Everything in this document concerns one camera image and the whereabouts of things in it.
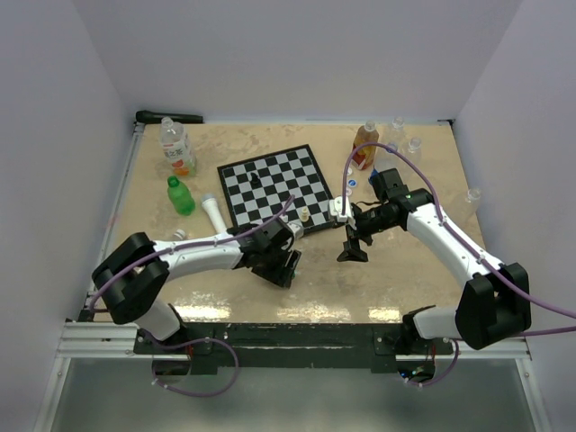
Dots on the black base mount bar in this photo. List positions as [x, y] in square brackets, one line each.
[206, 347]

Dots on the Pepsi label clear bottle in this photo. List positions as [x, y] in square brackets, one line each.
[383, 161]

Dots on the clear bottle back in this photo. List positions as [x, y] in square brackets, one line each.
[396, 130]

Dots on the amber red label bottle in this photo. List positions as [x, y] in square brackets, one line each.
[365, 135]

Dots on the cream chess piece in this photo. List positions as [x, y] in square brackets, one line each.
[305, 214]

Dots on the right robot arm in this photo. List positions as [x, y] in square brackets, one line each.
[492, 306]

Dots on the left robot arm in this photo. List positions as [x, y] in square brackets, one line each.
[131, 277]

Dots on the orange label tea bottle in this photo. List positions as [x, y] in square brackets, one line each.
[177, 147]

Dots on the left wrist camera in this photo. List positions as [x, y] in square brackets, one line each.
[296, 228]

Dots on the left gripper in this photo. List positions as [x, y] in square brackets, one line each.
[283, 274]

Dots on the white tube bottle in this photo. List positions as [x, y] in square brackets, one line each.
[211, 207]

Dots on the green plastic bottle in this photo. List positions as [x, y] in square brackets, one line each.
[180, 196]

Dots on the black chess piece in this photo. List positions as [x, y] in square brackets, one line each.
[255, 180]

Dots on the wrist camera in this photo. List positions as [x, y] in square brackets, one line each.
[339, 209]
[296, 228]

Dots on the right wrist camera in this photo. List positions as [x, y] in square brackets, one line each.
[339, 209]

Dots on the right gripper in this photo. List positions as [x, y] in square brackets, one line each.
[352, 247]

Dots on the black white chessboard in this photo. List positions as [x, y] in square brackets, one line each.
[290, 172]

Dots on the clear crushed plastic bottle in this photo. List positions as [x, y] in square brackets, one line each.
[466, 205]

